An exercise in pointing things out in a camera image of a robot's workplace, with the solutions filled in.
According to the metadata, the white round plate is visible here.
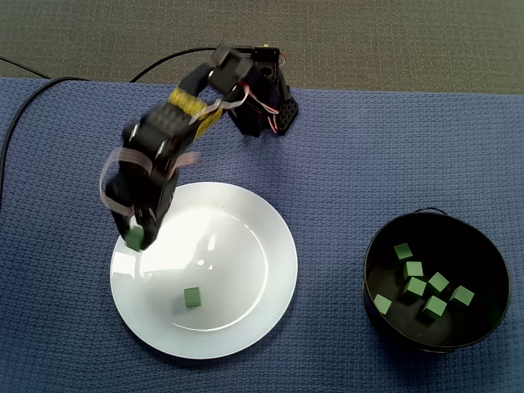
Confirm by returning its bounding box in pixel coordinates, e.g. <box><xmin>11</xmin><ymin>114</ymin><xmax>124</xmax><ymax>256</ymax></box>
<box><xmin>109</xmin><ymin>181</ymin><xmax>299</xmax><ymax>360</ymax></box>

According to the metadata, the gripper servo wire loop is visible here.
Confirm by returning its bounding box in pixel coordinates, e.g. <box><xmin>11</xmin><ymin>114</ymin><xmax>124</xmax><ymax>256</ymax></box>
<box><xmin>99</xmin><ymin>148</ymin><xmax>156</xmax><ymax>214</ymax></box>

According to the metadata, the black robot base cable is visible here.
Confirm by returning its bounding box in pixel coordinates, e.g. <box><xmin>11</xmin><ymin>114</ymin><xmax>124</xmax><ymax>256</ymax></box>
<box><xmin>129</xmin><ymin>47</ymin><xmax>217</xmax><ymax>84</ymax></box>

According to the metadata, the thin black cable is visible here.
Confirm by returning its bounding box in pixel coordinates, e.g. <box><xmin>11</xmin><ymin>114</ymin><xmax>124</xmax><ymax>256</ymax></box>
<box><xmin>0</xmin><ymin>56</ymin><xmax>50</xmax><ymax>79</ymax></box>

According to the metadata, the thick black cable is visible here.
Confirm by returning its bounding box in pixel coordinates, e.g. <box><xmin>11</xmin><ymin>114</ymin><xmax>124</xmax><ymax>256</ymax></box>
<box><xmin>0</xmin><ymin>76</ymin><xmax>89</xmax><ymax>206</ymax></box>

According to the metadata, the wrist servo wire loop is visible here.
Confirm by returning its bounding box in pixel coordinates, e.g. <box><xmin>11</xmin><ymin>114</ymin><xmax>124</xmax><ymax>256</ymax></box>
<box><xmin>174</xmin><ymin>151</ymin><xmax>202</xmax><ymax>169</ymax></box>

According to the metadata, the blue woven table mat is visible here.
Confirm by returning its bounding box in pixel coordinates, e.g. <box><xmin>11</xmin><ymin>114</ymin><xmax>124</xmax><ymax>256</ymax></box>
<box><xmin>0</xmin><ymin>77</ymin><xmax>524</xmax><ymax>393</ymax></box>

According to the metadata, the upper arm servo wire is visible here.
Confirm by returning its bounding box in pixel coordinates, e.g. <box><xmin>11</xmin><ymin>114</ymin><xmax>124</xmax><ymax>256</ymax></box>
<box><xmin>191</xmin><ymin>81</ymin><xmax>251</xmax><ymax>124</ymax></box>

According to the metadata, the black metal bucket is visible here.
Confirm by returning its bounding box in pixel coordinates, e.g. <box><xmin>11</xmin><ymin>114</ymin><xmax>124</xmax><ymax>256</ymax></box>
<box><xmin>362</xmin><ymin>207</ymin><xmax>512</xmax><ymax>355</ymax></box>

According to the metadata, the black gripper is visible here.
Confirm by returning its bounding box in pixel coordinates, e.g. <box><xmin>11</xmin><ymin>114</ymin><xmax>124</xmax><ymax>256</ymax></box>
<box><xmin>105</xmin><ymin>163</ymin><xmax>178</xmax><ymax>251</ymax></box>

